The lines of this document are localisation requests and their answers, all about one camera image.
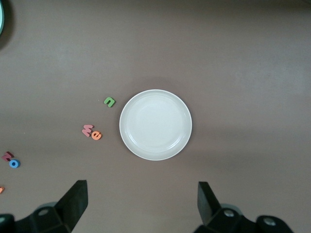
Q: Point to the dark red letter z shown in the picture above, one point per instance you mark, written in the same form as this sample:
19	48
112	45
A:
7	156

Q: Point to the blue letter o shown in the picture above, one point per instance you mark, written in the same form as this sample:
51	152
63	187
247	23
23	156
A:
11	163

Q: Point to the pink letter w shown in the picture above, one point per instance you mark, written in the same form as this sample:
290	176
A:
87	130

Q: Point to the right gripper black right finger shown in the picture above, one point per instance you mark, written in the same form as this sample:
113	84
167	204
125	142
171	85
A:
211	208

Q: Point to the pale green round plate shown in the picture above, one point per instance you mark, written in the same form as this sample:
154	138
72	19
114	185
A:
1	19

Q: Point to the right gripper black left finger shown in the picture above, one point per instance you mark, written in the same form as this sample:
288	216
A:
70	206

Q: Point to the orange letter e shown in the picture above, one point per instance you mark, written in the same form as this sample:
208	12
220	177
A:
93	135

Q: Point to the orange letter v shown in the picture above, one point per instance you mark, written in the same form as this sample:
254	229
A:
1	190

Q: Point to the green letter n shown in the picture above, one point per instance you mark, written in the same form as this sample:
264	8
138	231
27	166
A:
108	99

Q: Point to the beige round plate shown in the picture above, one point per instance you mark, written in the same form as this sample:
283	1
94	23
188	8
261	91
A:
155	125

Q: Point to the brown table cover sheet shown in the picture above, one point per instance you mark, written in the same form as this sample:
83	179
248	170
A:
218	48

